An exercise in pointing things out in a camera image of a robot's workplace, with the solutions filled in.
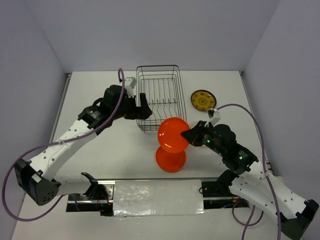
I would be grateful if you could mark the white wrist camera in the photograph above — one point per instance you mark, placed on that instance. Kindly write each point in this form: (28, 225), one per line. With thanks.
(130, 84)
(214, 117)

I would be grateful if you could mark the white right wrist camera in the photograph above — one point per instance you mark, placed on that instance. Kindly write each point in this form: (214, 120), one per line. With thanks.
(214, 117)

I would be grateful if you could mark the grey wire dish rack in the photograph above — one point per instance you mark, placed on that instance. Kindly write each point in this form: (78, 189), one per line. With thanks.
(162, 86)

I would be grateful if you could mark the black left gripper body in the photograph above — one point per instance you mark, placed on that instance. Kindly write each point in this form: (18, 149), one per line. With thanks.
(128, 109)

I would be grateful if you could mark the white plate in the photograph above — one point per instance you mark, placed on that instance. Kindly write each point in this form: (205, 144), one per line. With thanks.
(197, 134)

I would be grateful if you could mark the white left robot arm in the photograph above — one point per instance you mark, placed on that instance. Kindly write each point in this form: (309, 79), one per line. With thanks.
(37, 176)

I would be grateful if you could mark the aluminium table edge rail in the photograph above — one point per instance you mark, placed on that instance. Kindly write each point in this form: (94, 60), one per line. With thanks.
(61, 103)

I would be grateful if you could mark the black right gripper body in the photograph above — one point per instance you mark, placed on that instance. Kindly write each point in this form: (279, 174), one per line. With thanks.
(207, 140)

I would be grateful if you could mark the orange plate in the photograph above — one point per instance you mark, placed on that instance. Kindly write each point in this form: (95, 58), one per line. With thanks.
(169, 135)
(170, 162)

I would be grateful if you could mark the yellow patterned plate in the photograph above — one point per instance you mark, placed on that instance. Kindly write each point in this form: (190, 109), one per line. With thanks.
(203, 100)

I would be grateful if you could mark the silver foil tape sheet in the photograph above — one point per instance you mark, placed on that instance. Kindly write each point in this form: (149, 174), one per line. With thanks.
(157, 198)

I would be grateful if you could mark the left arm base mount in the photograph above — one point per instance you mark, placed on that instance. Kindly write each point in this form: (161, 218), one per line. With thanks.
(99, 197)

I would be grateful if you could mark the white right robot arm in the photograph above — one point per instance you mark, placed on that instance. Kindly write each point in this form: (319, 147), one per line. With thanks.
(246, 177)

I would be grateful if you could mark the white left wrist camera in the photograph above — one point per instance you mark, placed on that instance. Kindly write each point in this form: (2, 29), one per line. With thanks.
(130, 84)

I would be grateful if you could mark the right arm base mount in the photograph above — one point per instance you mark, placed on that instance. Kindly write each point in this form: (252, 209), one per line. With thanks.
(217, 196)

